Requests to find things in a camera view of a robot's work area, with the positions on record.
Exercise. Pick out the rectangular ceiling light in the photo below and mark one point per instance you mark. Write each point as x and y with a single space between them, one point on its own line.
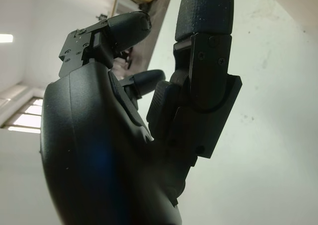
6 38

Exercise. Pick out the thin wooden plank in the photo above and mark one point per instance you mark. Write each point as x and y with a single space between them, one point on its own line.
114 6

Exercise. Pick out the bright window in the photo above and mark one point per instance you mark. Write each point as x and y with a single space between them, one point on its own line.
27 119

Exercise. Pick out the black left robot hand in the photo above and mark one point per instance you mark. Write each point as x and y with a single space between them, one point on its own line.
99 148

